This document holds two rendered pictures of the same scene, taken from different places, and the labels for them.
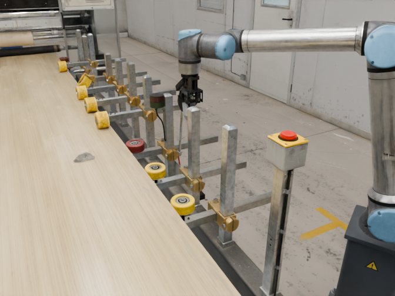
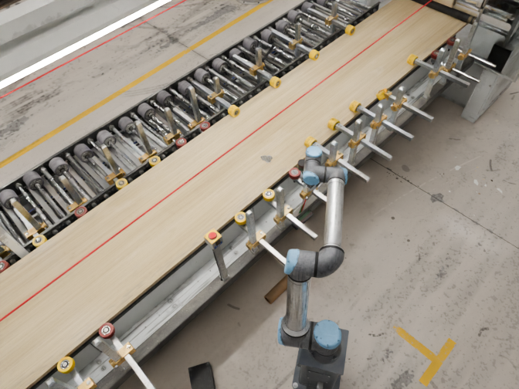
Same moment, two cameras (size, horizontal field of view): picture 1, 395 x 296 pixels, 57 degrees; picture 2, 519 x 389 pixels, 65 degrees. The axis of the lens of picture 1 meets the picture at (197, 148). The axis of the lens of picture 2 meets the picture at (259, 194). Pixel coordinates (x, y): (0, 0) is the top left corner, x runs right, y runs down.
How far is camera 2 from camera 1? 2.18 m
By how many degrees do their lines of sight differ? 62
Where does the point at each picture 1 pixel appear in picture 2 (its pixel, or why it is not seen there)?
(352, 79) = not seen: outside the picture
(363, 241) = not seen: hidden behind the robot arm
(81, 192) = (234, 174)
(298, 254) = (374, 326)
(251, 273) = (235, 267)
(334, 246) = (398, 356)
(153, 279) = (187, 224)
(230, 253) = (247, 255)
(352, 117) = not seen: outside the picture
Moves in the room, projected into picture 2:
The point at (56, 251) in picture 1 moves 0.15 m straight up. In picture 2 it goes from (193, 187) to (189, 174)
